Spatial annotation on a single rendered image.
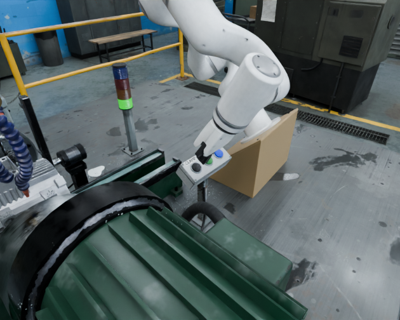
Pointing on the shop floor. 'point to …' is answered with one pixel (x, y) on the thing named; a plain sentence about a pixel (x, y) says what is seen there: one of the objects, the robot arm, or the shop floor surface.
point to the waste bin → (49, 47)
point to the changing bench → (122, 39)
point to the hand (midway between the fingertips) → (204, 155)
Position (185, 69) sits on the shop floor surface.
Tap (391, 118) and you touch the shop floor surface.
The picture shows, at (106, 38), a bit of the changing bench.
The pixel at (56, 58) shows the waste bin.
